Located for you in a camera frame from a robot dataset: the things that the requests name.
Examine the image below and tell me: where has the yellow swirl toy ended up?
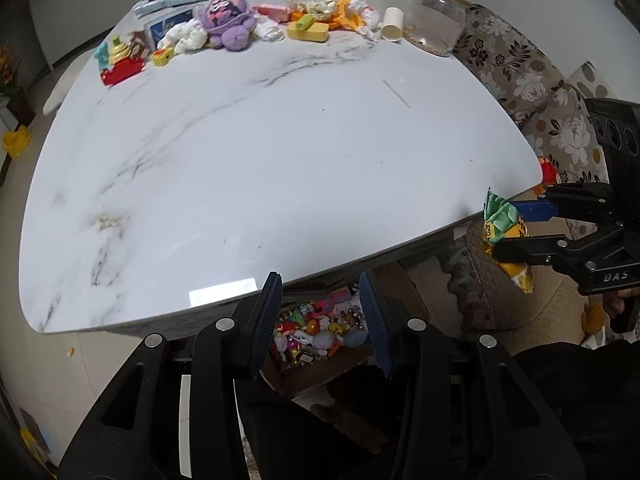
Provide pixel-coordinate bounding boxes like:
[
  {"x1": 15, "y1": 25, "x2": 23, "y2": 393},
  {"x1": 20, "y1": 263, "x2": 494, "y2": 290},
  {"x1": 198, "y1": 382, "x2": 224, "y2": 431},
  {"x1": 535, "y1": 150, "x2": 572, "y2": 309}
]
[{"x1": 109, "y1": 35, "x2": 132, "y2": 66}]

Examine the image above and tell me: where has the yellow rectangular block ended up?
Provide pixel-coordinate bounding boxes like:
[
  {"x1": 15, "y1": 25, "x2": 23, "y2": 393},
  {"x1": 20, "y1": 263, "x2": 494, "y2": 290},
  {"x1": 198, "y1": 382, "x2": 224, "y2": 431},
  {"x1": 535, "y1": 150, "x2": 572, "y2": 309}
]
[{"x1": 285, "y1": 19, "x2": 332, "y2": 44}]

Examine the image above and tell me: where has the box of small toys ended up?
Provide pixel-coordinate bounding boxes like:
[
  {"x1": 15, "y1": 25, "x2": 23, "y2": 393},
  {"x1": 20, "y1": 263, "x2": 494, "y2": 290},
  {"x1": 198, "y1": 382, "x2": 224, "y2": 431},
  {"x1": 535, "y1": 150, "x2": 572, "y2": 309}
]
[{"x1": 270, "y1": 285, "x2": 373, "y2": 372}]

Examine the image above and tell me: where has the pink small box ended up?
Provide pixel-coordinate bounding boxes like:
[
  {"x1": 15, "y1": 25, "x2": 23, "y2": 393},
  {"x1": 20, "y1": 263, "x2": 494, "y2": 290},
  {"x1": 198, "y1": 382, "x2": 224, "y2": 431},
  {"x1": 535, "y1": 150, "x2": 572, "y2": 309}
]
[{"x1": 253, "y1": 2, "x2": 293, "y2": 24}]

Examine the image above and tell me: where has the white crumpled tissue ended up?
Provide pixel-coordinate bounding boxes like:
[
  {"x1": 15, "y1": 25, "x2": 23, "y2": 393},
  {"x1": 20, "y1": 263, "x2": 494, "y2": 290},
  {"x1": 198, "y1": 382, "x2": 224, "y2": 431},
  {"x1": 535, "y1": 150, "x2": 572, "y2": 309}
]
[
  {"x1": 156, "y1": 18, "x2": 209, "y2": 56},
  {"x1": 356, "y1": 2, "x2": 384, "y2": 42},
  {"x1": 251, "y1": 16, "x2": 287, "y2": 44}
]

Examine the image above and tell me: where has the beige quilted cushion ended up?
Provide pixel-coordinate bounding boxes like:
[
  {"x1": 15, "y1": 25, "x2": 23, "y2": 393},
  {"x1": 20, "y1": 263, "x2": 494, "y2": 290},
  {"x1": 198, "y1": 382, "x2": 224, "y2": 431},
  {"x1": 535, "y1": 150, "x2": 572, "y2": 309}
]
[{"x1": 435, "y1": 220, "x2": 608, "y2": 333}]

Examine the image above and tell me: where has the yellow plastic stool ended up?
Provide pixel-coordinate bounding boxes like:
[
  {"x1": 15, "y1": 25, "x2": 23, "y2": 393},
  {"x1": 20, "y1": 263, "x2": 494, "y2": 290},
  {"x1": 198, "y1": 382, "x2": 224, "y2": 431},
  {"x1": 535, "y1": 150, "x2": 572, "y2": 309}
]
[{"x1": 2, "y1": 125, "x2": 34, "y2": 161}]

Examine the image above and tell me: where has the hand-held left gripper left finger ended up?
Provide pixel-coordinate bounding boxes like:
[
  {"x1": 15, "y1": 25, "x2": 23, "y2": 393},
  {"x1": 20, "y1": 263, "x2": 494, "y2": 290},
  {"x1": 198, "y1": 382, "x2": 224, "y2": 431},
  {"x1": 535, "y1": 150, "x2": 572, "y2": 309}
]
[{"x1": 57, "y1": 271, "x2": 284, "y2": 480}]

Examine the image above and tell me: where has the blue white packet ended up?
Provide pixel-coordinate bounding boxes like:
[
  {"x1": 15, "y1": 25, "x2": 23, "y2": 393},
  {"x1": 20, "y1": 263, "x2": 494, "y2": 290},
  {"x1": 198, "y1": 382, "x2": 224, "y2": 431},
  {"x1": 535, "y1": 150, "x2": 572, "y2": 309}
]
[{"x1": 142, "y1": 8, "x2": 194, "y2": 47}]

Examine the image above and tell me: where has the cardboard box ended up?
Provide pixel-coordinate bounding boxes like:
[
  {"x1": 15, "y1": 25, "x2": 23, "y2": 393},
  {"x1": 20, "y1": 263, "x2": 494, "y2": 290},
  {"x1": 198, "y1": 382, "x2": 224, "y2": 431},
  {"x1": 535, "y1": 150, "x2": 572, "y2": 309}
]
[{"x1": 257, "y1": 262, "x2": 432, "y2": 402}]

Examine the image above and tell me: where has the red plastic toy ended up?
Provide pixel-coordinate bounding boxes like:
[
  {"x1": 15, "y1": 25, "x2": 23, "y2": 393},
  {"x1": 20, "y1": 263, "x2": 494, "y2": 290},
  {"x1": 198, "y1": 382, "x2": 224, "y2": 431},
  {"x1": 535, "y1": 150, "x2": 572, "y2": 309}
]
[{"x1": 99, "y1": 56, "x2": 147, "y2": 87}]

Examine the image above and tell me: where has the red plush toy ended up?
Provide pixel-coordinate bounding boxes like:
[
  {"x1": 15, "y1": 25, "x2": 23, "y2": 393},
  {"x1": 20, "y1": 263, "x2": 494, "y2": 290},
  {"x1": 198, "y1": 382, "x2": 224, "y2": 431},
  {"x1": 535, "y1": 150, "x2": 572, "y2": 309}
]
[{"x1": 534, "y1": 156, "x2": 562, "y2": 196}]

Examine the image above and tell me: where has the light blue cloth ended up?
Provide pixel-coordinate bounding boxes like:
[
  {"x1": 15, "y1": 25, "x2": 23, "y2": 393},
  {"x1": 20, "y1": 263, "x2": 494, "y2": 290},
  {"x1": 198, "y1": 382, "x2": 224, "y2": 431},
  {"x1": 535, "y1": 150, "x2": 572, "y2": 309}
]
[{"x1": 133, "y1": 0, "x2": 214, "y2": 16}]

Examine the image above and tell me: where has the purple plush toy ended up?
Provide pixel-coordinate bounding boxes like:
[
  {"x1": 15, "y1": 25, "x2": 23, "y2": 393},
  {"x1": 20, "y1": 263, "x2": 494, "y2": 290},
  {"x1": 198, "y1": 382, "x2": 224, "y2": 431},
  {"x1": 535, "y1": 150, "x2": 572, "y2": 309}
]
[{"x1": 191, "y1": 0, "x2": 259, "y2": 53}]

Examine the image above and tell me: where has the white paper cup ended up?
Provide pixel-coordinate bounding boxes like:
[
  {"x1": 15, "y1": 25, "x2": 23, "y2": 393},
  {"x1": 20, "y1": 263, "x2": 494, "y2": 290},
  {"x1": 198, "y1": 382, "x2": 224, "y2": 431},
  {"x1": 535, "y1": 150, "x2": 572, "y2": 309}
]
[{"x1": 380, "y1": 6, "x2": 405, "y2": 43}]

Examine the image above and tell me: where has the glass jar with wooden lid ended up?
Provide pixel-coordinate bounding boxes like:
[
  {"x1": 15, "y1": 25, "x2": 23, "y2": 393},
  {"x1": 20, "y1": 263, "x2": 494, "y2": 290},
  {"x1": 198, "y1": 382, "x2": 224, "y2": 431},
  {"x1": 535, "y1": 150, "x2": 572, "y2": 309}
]
[{"x1": 401, "y1": 0, "x2": 472, "y2": 58}]

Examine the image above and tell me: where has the person's right hand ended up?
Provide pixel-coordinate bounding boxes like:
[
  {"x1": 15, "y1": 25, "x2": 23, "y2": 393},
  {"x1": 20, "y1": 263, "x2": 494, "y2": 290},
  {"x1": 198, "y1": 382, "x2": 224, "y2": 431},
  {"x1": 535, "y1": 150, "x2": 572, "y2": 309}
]
[{"x1": 602, "y1": 294, "x2": 632, "y2": 322}]

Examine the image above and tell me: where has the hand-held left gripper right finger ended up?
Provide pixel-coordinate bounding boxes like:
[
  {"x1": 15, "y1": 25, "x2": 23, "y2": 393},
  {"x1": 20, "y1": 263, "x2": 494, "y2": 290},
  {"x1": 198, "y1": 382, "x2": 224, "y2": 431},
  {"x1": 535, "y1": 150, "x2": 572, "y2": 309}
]
[{"x1": 360, "y1": 269, "x2": 586, "y2": 480}]

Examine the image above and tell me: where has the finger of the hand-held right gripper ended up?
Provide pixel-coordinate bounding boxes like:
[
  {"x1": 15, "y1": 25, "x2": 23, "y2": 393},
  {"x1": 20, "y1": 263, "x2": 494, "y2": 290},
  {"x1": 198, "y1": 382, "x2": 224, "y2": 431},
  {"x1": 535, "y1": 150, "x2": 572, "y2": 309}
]
[
  {"x1": 493, "y1": 224, "x2": 640, "y2": 274},
  {"x1": 509, "y1": 181, "x2": 624, "y2": 227}
]

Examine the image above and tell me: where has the green yellow snack packet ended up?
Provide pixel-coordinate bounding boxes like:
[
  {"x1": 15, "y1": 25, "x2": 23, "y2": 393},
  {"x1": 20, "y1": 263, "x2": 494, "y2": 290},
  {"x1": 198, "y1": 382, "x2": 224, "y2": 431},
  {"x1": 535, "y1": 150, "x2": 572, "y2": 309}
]
[{"x1": 481, "y1": 186, "x2": 537, "y2": 295}]

